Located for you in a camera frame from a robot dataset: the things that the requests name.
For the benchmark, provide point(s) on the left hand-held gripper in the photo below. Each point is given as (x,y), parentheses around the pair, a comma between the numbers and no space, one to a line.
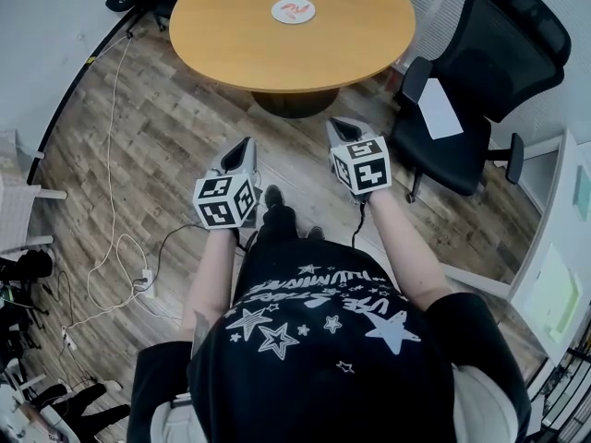
(221,201)

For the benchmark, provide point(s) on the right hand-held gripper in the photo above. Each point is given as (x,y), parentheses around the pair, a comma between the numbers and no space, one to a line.
(365,169)

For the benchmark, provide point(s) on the white round coaster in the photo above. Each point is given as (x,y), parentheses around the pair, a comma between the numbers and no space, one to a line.
(277,15)

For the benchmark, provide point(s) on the person's right forearm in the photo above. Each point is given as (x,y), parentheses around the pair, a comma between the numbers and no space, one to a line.
(406,252)

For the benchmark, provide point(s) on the person's left forearm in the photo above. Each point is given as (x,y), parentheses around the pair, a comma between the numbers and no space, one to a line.
(208,284)

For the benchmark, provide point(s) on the black shoe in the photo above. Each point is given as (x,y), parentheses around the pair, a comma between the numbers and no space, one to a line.
(316,233)
(274,195)

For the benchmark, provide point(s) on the black round table base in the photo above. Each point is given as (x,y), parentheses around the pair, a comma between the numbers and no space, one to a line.
(295,104)

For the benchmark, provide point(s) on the black trouser leg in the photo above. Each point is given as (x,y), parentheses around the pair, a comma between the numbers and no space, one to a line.
(277,226)

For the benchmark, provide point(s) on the white paper sheet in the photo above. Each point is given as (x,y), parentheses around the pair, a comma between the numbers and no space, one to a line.
(441,109)

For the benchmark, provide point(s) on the large black mesh office chair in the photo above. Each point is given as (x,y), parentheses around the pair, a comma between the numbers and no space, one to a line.
(503,49)

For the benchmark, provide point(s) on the white slatted chair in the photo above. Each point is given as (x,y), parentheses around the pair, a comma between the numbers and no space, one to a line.
(16,201)

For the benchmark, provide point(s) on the green pad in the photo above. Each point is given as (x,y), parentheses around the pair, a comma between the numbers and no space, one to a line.
(582,192)

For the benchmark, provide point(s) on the black star print t-shirt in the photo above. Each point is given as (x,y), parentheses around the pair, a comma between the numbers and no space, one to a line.
(323,386)

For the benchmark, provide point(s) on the small white power strip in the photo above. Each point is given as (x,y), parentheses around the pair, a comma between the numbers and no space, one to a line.
(69,338)

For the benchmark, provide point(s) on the pale green paper sheet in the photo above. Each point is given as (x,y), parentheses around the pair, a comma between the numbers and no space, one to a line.
(551,293)

